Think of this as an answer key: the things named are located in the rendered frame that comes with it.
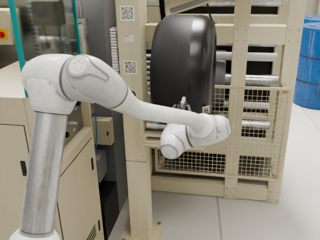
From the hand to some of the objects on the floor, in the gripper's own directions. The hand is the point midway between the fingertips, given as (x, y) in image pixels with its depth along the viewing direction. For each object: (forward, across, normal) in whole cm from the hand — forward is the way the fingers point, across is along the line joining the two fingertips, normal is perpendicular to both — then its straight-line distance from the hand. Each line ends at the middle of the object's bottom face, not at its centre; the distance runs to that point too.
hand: (183, 102), depth 177 cm
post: (+15, +33, +115) cm, 121 cm away
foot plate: (+15, +33, +115) cm, 121 cm away
